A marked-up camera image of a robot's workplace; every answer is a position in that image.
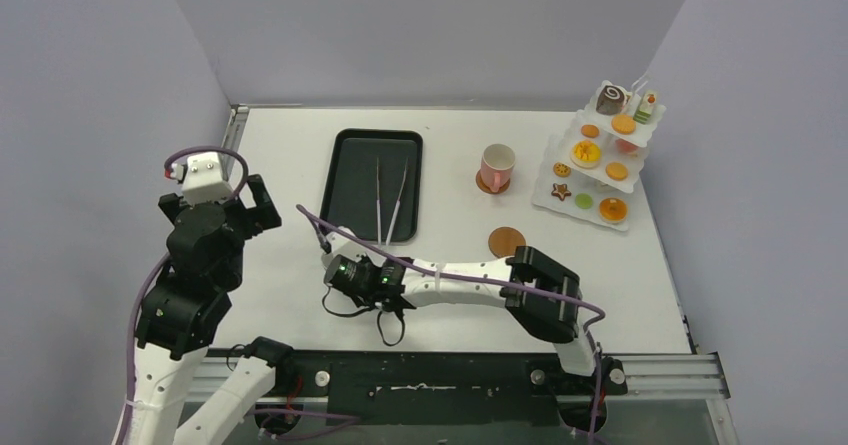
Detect chocolate swirl roll cake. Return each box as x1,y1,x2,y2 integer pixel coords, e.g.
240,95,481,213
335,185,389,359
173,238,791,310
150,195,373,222
595,84,630,116

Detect black serving tray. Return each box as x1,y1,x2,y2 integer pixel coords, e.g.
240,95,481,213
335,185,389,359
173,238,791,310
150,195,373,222
320,128,423,244

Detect small patterned orange cookie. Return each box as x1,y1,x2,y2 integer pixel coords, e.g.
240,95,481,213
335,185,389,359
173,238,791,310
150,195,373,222
552,162,572,178

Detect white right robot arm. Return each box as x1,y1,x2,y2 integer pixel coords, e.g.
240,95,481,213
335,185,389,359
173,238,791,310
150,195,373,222
322,246,602,392

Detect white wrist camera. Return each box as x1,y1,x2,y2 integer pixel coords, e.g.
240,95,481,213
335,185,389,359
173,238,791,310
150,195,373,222
165,152,233,206
322,231,370,264

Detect orange macaron sandwich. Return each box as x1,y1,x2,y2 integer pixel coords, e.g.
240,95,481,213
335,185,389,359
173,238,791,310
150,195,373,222
611,114,637,135

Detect pink strawberry cake slice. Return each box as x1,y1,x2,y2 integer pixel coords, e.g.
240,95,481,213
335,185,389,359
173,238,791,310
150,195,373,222
615,139,640,155

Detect metal serving tongs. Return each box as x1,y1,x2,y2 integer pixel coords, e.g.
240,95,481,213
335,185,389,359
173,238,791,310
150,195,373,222
375,158,409,246

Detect yellow fruit tart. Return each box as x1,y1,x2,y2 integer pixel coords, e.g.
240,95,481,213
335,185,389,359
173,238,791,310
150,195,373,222
571,140,602,169

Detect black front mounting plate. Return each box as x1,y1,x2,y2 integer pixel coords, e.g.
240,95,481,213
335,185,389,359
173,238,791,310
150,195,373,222
270,351,628,427

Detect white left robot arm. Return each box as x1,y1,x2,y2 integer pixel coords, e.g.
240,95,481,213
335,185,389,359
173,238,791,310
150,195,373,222
115,174,300,444

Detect small orange biscuit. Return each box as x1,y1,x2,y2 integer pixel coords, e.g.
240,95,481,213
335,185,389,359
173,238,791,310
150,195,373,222
580,124,600,138

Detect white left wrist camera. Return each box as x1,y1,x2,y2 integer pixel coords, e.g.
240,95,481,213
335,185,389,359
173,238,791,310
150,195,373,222
165,152,233,206

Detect green round macaron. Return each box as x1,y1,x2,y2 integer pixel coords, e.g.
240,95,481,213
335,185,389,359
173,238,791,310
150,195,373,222
574,193,594,210

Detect white three-tier dessert stand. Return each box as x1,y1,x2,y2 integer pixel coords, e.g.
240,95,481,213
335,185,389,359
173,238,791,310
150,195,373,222
531,75,666,232

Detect plain orange round cookie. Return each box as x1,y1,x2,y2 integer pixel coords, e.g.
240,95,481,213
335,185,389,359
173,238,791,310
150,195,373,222
605,162,630,181

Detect pink ceramic cup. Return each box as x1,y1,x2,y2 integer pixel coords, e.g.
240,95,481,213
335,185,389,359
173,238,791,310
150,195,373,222
477,144,516,194

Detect green layered cake slice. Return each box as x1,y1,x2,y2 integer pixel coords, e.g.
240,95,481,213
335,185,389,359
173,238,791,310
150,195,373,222
633,90,658,124

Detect round wooden coaster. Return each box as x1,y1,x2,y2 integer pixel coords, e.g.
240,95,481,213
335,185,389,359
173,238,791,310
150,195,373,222
474,170,513,196
488,226,527,258

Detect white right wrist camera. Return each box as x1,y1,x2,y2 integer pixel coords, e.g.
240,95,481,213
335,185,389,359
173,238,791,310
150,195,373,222
322,231,370,264

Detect brown star cookie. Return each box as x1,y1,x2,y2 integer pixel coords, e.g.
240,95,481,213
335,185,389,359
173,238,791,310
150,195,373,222
551,183,572,202

